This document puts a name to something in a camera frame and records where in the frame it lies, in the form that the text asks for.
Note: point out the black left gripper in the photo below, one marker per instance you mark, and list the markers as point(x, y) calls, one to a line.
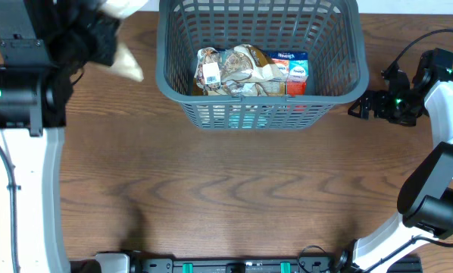
point(101, 37)

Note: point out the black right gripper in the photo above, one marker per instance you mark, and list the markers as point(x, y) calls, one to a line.
point(381, 98)

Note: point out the white resealable pouch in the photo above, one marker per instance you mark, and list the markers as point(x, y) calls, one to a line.
point(124, 64)

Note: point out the orange spaghetti package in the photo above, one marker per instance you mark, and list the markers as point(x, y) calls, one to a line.
point(273, 88)

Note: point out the Kleenex tissue multipack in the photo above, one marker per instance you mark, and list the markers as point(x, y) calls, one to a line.
point(293, 66)

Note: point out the beige snack pouch with window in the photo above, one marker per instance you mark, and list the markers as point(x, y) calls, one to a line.
point(242, 64)

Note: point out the teal wipes packet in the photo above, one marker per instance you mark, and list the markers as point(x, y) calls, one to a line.
point(249, 118)

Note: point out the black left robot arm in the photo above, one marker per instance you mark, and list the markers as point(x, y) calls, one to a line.
point(32, 125)

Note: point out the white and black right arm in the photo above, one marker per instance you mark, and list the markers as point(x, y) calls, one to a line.
point(425, 202)

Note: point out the grey plastic laundry basket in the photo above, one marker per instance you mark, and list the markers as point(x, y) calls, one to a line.
point(328, 30)

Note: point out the black mounting rail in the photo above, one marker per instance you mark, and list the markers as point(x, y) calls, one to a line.
point(279, 264)

